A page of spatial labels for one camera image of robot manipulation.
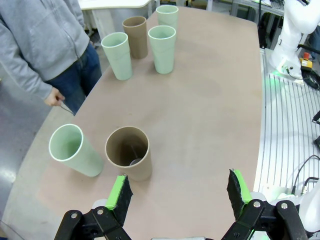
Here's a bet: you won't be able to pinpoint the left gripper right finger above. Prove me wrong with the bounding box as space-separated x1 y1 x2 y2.
221 168 310 240

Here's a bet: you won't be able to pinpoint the yellow emergency stop box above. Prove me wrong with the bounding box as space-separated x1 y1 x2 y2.
299 52 314 69

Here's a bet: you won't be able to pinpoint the thin black cable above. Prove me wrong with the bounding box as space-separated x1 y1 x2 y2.
291 154 320 196

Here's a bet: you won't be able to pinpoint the person's blue jeans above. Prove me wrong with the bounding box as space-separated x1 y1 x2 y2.
46 41 103 116

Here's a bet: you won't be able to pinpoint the person's right hand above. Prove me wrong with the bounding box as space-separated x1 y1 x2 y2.
44 87 66 107

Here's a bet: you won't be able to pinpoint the black cable bundle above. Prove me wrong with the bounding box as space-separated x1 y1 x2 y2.
299 66 320 90

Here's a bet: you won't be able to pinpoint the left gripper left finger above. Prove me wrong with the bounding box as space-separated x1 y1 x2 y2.
53 174 135 240

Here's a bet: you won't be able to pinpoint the light green plastic cup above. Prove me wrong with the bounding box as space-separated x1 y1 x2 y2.
147 24 177 75
100 32 133 81
48 123 105 178
155 4 180 35

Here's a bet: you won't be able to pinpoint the person's grey hoodie torso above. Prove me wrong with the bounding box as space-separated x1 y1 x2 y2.
0 0 91 81

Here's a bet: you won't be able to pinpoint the white desk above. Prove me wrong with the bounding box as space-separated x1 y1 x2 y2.
78 0 151 41

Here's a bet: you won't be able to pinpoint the person's right forearm grey sleeve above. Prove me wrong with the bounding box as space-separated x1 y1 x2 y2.
0 14 55 101

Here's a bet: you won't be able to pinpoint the slotted aluminium base plate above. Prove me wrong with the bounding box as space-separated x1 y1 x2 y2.
254 47 320 201

